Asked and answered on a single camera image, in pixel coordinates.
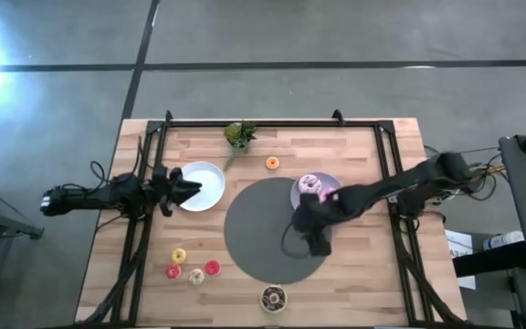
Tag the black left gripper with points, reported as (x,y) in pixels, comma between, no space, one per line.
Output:
(162,187)

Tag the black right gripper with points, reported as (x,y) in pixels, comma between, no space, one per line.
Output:
(315,224)

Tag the small yellow donut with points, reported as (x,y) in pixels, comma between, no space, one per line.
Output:
(175,254)

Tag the small red striped donut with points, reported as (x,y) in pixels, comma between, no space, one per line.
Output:
(170,269)

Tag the small cream donut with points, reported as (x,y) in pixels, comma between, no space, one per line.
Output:
(192,274)

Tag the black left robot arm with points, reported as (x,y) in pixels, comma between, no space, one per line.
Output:
(103,195)

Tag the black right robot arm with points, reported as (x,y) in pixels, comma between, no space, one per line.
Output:
(404,180)

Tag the small lavender plate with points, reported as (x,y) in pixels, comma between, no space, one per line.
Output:
(326,178)

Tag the white round plate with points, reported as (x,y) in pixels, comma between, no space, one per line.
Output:
(209,183)

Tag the large pink frosted donut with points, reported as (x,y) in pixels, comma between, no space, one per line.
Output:
(303,182)

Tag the small orange donut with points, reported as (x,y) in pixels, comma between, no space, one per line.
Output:
(269,160)

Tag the green succulent plant in pot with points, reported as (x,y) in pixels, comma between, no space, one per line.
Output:
(238,134)

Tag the round grey mat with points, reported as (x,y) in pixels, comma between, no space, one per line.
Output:
(254,233)

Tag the small red pink donut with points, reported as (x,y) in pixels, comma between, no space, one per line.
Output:
(208,265)

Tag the large chocolate donut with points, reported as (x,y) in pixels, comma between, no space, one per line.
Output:
(265,296)

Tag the white paper sheet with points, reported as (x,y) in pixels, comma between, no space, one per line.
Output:
(459,240)

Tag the white plastic bottle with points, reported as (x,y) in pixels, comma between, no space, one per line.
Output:
(502,240)

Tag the black metal table frame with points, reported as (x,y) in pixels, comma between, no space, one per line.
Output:
(267,123)

